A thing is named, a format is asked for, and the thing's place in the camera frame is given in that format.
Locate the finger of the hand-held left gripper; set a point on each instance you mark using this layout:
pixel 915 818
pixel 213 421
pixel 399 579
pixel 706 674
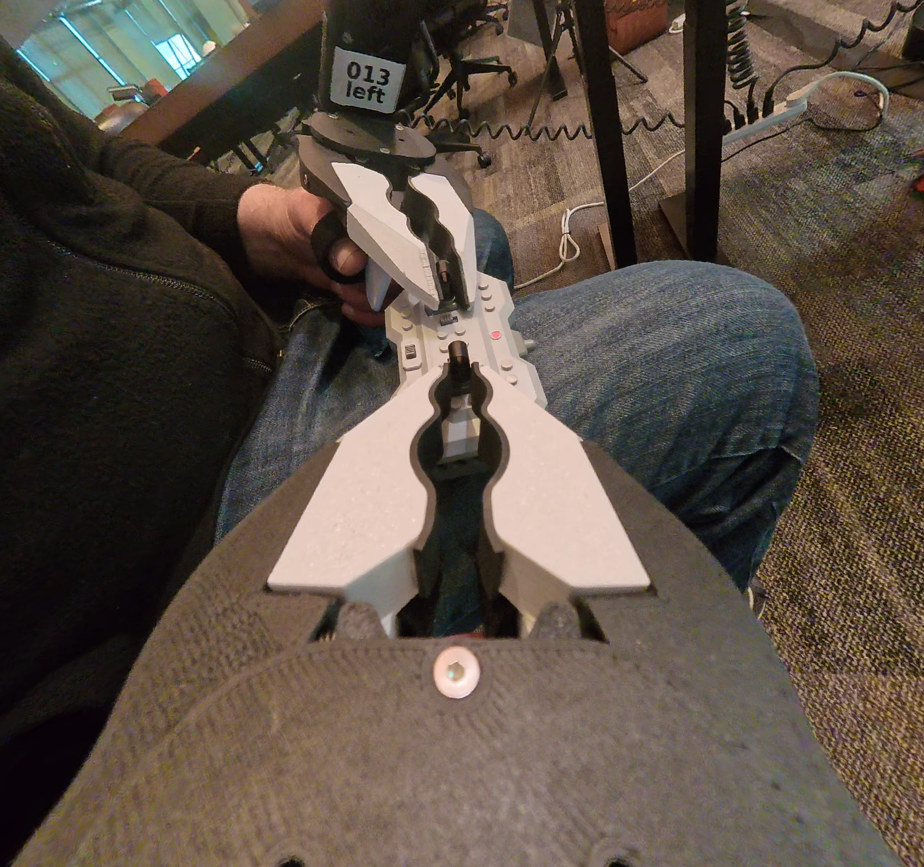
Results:
pixel 383 225
pixel 451 225

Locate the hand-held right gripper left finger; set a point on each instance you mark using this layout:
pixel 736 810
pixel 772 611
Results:
pixel 347 521

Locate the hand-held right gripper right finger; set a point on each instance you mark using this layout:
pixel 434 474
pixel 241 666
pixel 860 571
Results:
pixel 571 521

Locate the grey remote controller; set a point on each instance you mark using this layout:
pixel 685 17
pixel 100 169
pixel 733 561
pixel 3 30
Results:
pixel 498 340

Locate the person's left forearm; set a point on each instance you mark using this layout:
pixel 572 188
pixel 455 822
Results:
pixel 159 181

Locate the person's left hand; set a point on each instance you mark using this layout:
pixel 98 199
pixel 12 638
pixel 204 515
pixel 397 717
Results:
pixel 282 232

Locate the black chair base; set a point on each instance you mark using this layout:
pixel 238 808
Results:
pixel 469 66

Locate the person's blue jeans leg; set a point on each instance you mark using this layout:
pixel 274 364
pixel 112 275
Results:
pixel 664 362

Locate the brown leather bag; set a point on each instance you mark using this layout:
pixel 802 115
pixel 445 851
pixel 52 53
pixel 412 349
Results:
pixel 635 8

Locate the white power strip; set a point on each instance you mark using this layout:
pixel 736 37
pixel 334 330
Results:
pixel 809 99

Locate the black table frame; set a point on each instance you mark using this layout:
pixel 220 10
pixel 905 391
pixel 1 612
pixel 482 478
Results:
pixel 705 87

